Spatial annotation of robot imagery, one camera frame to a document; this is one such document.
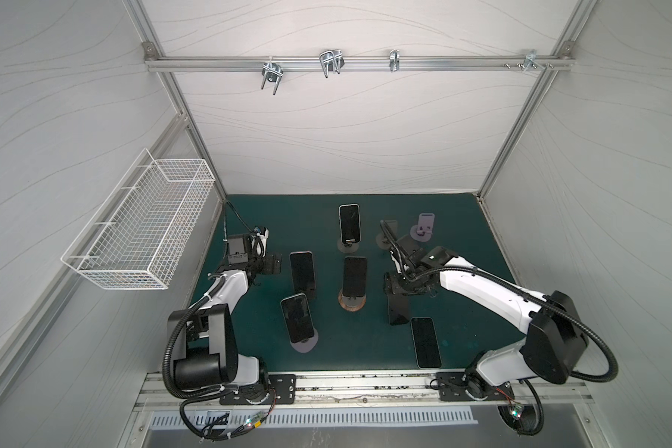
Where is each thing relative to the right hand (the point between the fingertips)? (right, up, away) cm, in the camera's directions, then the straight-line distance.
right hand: (397, 281), depth 84 cm
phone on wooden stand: (-13, +2, -2) cm, 13 cm away
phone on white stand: (-14, +20, +12) cm, 28 cm away
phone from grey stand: (+8, -18, -2) cm, 20 cm away
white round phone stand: (-15, +8, +21) cm, 27 cm away
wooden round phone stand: (-14, -9, +6) cm, 17 cm away
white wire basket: (-68, +16, -15) cm, 71 cm away
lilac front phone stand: (-28, -19, -2) cm, 34 cm away
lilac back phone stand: (+14, +15, +21) cm, 29 cm away
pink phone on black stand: (-29, +5, 0) cm, 29 cm away
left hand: (-41, +8, +9) cm, 43 cm away
